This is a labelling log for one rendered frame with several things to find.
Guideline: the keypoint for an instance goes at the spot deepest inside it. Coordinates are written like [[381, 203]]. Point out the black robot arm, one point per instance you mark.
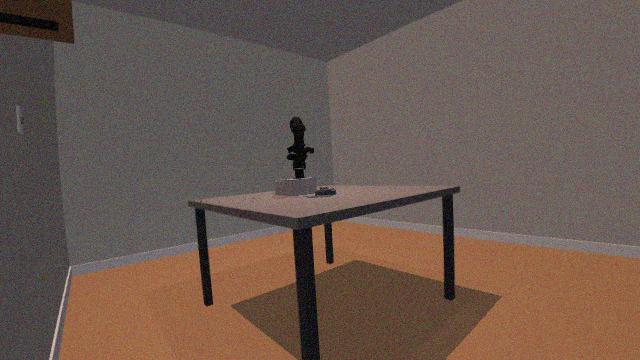
[[298, 130]]

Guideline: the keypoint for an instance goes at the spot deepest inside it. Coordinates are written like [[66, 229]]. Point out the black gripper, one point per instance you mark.
[[300, 155]]

